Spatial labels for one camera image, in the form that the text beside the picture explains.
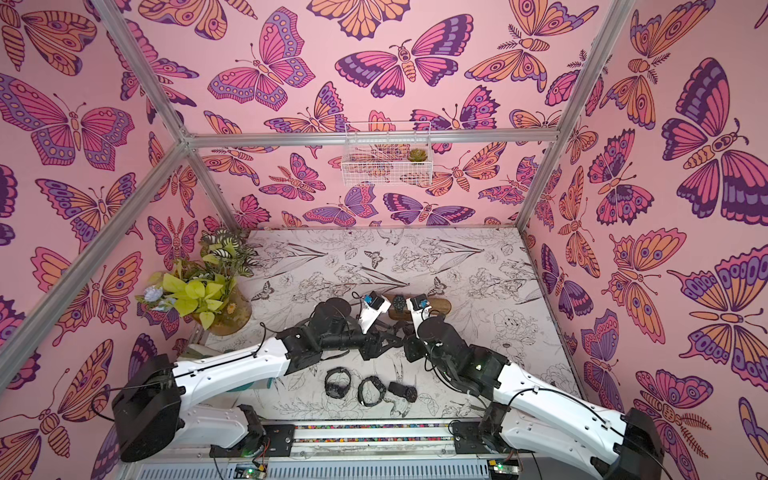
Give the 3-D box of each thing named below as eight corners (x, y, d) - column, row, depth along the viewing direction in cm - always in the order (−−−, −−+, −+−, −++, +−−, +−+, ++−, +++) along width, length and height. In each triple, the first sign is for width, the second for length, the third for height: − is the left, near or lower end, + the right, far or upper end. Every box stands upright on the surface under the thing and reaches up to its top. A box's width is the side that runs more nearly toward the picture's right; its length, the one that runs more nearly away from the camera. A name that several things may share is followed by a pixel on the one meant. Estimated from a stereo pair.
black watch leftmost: (325, 398, 82) (322, 393, 79) (328, 371, 87) (326, 365, 83) (349, 398, 82) (347, 393, 79) (352, 370, 87) (350, 365, 83)
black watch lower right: (386, 391, 83) (386, 388, 81) (390, 381, 85) (390, 377, 82) (415, 404, 81) (415, 400, 79) (418, 392, 83) (419, 389, 80)
